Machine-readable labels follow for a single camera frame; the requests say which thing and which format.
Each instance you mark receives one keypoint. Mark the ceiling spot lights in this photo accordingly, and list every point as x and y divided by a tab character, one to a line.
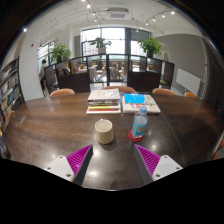
88	6

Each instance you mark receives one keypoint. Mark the person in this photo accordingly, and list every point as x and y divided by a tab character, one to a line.
42	71

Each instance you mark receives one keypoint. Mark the tall wall bookshelf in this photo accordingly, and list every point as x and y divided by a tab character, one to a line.
10	90

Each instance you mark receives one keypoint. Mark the clear blue-capped water bottle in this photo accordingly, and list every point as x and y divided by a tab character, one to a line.
139	125

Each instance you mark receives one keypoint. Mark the orange chairs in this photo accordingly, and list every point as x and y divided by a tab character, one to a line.
61	92

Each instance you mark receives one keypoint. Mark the dark cube shelf unit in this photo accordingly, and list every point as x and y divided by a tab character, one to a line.
75	83

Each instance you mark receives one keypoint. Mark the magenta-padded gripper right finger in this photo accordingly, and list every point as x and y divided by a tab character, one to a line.
165	165

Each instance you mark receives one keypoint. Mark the ceiling air conditioner unit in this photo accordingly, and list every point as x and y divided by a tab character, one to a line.
118	14

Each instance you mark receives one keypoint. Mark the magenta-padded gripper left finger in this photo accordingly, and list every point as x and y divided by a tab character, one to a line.
60	166

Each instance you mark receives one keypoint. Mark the stack of books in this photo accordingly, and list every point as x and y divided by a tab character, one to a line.
104	100

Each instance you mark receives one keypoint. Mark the white wall panel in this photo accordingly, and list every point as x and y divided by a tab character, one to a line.
188	81

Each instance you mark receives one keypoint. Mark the cream ceramic mug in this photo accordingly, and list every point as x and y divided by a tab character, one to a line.
104	133

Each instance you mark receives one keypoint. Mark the large glass window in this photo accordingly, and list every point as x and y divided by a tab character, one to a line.
115	36

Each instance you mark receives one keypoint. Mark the flat round red coaster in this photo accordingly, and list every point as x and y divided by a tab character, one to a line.
130	137

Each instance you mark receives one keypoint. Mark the potted green plant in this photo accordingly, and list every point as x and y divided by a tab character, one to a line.
100	43
60	52
150	45

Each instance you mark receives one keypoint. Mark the large blue-covered book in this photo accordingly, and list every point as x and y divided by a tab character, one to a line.
140	103

